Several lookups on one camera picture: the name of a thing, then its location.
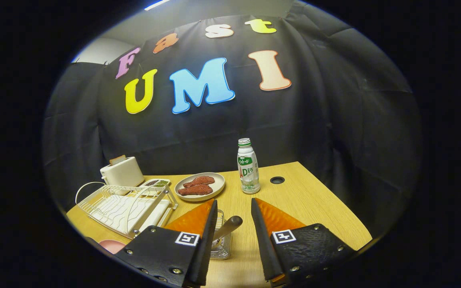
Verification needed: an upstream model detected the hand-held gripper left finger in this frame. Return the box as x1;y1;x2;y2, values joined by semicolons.
112;199;218;288

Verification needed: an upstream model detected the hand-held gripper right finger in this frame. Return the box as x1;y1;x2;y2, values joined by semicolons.
251;198;356;288

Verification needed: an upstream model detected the metal wire basket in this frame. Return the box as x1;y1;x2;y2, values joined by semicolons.
210;209;233;260

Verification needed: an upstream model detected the wooden handled spoon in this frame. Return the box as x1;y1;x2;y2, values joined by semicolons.
211;216;243;246

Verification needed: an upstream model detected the pink plate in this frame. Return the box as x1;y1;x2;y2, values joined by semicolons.
98;239;127;255

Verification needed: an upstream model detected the white wire dish rack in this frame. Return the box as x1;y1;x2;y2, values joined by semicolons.
75;181;178;240

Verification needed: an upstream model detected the beige plate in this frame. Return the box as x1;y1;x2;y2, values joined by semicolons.
174;172;226;202

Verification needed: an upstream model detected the white divided dish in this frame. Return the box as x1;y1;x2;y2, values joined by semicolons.
140;178;171;188

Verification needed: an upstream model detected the red meat piece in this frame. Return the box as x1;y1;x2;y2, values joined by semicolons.
182;176;215;188
178;184;213;196

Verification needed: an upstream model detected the white milk drink bottle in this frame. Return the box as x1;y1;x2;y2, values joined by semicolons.
237;138;261;194

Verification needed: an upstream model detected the white toaster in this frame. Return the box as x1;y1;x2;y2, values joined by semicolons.
100;156;145;188

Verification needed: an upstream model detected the black backdrop cloth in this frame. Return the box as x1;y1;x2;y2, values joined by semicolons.
40;0;423;240

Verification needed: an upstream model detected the ceiling light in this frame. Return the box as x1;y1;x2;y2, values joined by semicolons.
144;0;172;11

